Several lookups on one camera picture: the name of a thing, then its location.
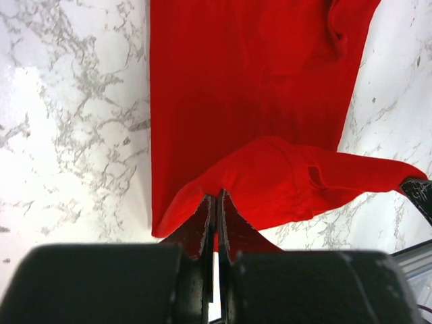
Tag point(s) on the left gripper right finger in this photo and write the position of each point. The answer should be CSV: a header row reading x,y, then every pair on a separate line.
x,y
235,237

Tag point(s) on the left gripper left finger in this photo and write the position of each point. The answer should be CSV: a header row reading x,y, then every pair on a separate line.
x,y
194,279

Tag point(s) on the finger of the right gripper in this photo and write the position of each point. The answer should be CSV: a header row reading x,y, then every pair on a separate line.
x,y
419,193

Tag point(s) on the red t-shirt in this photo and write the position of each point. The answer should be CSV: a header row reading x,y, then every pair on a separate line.
x,y
251,97

